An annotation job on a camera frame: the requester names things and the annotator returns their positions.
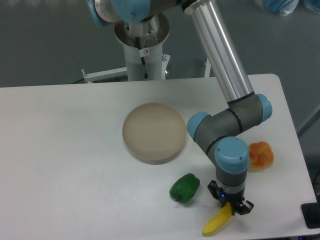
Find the black cable on pedestal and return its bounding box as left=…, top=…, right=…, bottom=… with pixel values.
left=135, top=36, right=149, bottom=80

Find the silver and grey robot arm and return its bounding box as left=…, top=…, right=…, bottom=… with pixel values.
left=87, top=0, right=272, bottom=215

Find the black device at edge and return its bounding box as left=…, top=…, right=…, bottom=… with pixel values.
left=301, top=202, right=320, bottom=229

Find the white metal bracket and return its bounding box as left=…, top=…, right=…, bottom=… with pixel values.
left=81, top=67, right=127, bottom=83
left=204, top=58, right=211, bottom=78

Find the white metal bracket right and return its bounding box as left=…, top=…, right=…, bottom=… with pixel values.
left=204, top=58, right=211, bottom=78

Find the white metal bracket left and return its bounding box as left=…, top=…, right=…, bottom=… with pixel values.
left=81, top=67, right=127, bottom=83

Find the beige round plate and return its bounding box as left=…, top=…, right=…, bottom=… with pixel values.
left=122, top=102, right=187, bottom=165

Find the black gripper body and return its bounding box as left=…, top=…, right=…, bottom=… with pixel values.
left=207, top=180, right=245, bottom=206

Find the orange toy pumpkin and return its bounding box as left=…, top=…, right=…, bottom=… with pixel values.
left=248, top=141, right=274, bottom=171

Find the blue plastic bag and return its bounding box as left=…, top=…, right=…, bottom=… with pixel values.
left=254, top=0, right=320, bottom=17

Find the grey metal table leg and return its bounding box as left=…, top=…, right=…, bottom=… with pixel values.
left=296, top=104, right=320, bottom=138

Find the green toy bell pepper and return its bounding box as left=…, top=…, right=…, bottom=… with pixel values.
left=169, top=173, right=200, bottom=204

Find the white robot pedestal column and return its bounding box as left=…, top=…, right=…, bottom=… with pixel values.
left=123, top=43, right=166, bottom=82

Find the yellow toy banana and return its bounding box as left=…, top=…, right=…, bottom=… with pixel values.
left=202, top=202, right=232, bottom=236

